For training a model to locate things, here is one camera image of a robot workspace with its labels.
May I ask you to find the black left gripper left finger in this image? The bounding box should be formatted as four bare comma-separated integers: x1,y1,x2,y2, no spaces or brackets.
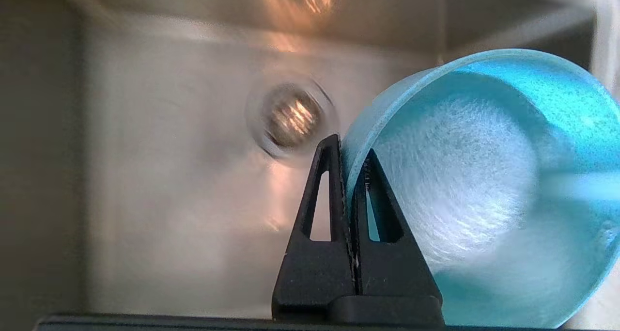
271,134,357,320

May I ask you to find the round metal drain strainer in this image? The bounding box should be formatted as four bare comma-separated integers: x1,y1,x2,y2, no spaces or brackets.
247,74,340,162

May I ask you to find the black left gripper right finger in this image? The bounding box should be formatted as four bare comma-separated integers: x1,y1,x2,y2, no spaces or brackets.
332,148,444,324

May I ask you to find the teal bowl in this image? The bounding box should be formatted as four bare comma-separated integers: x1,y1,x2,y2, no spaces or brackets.
341,49,620,329

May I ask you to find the stainless steel sink basin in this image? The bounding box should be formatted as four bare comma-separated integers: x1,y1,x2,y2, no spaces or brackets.
0,0,620,322

